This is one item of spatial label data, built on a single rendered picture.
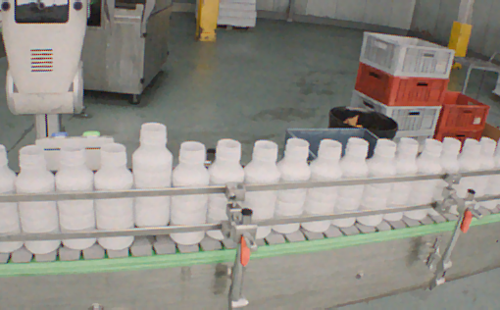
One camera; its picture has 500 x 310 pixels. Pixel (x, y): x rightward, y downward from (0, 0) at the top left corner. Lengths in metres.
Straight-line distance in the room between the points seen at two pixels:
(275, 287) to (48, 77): 0.80
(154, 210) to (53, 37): 0.66
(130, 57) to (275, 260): 3.72
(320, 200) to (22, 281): 0.50
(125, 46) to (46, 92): 3.13
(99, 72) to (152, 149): 3.84
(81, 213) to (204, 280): 0.23
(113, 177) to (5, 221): 0.18
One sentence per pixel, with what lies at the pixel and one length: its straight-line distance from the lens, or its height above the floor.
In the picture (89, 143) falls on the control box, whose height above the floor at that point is 1.11.
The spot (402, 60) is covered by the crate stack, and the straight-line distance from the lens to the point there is 3.03.
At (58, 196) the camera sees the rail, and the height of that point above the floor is 1.11.
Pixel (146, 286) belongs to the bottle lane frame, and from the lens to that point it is 0.72.
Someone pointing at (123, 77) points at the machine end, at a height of 0.29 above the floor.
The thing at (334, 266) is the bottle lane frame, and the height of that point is 0.94.
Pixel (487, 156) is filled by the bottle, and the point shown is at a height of 1.13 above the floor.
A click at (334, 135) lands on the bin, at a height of 0.93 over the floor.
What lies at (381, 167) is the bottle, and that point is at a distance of 0.80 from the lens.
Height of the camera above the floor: 1.43
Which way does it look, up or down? 24 degrees down
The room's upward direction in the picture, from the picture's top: 8 degrees clockwise
